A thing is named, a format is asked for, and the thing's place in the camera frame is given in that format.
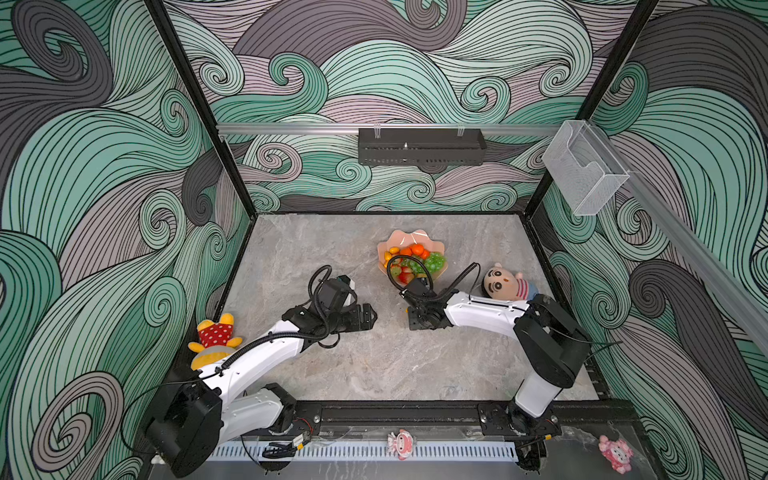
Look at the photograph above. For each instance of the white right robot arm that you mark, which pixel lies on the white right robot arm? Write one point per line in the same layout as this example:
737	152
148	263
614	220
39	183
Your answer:
555	345

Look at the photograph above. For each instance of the aluminium rail right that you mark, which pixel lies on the aluminium rail right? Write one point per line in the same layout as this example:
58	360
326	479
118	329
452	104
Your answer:
656	185

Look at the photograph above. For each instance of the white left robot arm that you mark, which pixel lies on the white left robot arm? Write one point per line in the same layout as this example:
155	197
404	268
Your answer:
223	383

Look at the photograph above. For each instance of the aluminium rail back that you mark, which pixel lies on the aluminium rail back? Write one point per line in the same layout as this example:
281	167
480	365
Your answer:
326	129

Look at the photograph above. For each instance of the pink plush toy right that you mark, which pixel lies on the pink plush toy right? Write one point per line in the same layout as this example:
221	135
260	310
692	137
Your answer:
618	453

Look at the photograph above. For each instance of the black corner frame post left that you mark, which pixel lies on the black corner frame post left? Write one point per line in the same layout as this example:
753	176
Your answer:
174	47

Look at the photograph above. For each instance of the yellow red plush toy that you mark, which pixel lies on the yellow red plush toy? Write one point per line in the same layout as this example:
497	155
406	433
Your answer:
215	341

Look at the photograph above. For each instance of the pink scalloped fruit bowl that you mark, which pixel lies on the pink scalloped fruit bowl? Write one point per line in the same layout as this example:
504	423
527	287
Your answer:
403	240

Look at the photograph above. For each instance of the aluminium rail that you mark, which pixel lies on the aluminium rail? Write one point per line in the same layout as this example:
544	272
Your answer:
656	185
326	129

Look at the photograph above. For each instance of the white cable duct strip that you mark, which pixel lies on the white cable duct strip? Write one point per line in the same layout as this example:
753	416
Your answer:
374	451

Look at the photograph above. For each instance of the black corner frame post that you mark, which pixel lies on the black corner frame post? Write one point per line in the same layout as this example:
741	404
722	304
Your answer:
174	47
615	60

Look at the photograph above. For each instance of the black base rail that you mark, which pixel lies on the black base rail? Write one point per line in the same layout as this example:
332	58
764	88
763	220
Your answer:
420	414

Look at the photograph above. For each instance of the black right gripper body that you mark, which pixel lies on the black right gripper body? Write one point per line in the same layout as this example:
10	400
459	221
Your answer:
416	319

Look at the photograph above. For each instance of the green grape bunch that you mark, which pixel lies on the green grape bunch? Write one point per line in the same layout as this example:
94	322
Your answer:
434	263

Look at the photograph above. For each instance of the black wall shelf tray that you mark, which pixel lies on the black wall shelf tray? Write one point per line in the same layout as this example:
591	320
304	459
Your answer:
424	148

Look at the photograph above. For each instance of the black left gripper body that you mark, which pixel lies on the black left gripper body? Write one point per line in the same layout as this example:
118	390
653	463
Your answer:
347	320

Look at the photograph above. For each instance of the clear plastic wall box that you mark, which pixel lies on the clear plastic wall box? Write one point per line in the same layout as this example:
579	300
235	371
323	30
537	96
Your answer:
585	166

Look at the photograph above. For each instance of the black corner frame post right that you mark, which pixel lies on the black corner frame post right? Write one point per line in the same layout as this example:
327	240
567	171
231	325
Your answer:
615	60

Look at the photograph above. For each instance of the strawberry pair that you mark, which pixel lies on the strawberry pair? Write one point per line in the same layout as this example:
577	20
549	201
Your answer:
406	277

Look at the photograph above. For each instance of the pink pig figurine centre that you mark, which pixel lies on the pink pig figurine centre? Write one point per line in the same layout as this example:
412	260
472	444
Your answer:
401	444

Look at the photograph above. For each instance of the boy plush doll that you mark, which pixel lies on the boy plush doll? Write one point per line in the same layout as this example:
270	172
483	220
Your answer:
502	284

